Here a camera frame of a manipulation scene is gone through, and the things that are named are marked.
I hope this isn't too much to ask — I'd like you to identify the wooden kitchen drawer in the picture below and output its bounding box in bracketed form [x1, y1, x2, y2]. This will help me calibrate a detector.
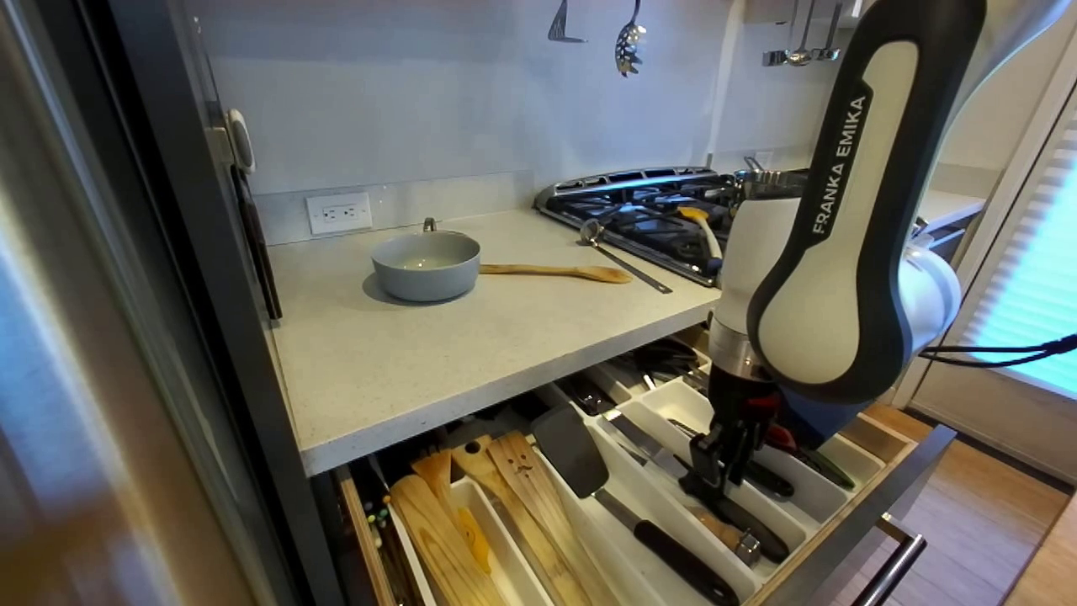
[332, 325, 960, 606]

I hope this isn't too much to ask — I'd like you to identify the wooden spatula with pale handle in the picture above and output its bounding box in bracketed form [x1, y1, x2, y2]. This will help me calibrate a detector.
[674, 201, 727, 269]

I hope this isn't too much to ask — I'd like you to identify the stainless refrigerator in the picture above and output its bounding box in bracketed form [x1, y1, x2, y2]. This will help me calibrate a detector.
[0, 0, 340, 606]

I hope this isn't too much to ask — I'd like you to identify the wooden handled knife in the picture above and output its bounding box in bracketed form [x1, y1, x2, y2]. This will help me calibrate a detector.
[715, 521, 766, 569]

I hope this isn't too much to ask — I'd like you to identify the hanging metal spatula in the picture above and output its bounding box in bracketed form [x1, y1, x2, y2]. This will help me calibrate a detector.
[546, 0, 586, 47]

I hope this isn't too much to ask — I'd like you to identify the black plastic spatula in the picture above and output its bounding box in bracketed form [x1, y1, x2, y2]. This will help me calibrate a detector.
[529, 403, 611, 501]

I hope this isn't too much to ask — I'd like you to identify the thick black handled knife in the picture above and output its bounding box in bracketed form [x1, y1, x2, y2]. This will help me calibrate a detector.
[596, 490, 744, 606]

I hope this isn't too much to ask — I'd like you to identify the broad wooden spatula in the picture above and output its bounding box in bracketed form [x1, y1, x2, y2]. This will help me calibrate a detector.
[385, 471, 501, 606]

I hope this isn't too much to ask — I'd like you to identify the slim black handled knife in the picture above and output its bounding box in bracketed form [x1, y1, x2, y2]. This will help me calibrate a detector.
[744, 456, 796, 501]

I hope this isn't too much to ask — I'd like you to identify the window blind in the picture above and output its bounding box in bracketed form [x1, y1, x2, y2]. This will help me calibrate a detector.
[971, 104, 1077, 403]

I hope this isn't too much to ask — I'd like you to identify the wooden spoon with round hole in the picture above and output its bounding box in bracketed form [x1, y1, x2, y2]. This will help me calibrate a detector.
[409, 437, 566, 606]

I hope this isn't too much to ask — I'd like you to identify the slotted wooden spatula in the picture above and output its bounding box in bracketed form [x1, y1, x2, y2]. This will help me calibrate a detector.
[486, 431, 619, 606]

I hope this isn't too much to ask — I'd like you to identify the black handled cake knife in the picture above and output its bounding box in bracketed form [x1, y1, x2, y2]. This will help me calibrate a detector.
[701, 486, 793, 567]

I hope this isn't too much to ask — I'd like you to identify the white wall outlet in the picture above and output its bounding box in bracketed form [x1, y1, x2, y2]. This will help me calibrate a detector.
[302, 190, 377, 235]

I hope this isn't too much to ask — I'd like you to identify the gray bowl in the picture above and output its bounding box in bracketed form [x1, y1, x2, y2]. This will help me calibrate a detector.
[369, 216, 486, 307]

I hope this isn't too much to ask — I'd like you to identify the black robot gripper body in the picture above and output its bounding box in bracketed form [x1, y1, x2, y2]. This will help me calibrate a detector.
[703, 364, 789, 465]

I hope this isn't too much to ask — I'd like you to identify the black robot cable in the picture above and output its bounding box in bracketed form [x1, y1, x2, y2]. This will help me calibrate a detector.
[919, 330, 1077, 373]

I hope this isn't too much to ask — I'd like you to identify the hanging metal ladle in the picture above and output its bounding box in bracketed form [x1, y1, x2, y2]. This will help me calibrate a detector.
[765, 0, 848, 71]

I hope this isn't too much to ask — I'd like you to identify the metal drawer handle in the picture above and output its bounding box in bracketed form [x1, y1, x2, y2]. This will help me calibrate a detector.
[851, 513, 932, 606]

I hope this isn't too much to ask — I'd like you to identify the stainless gas stove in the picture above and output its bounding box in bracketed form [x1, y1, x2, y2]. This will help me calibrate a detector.
[531, 166, 991, 290]

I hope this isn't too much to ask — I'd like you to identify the long wooden spoon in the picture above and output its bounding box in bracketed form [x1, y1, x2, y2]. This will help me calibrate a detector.
[479, 258, 634, 288]

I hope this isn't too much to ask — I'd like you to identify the black refrigerator handle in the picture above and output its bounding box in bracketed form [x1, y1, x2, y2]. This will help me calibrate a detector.
[224, 104, 285, 330]

